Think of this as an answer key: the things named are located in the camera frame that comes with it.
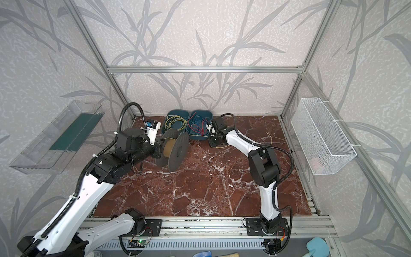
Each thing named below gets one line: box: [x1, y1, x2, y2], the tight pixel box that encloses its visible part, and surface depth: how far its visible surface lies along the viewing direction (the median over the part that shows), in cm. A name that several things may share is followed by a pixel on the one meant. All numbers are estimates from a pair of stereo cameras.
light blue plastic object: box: [306, 236, 330, 257], surface depth 70 cm
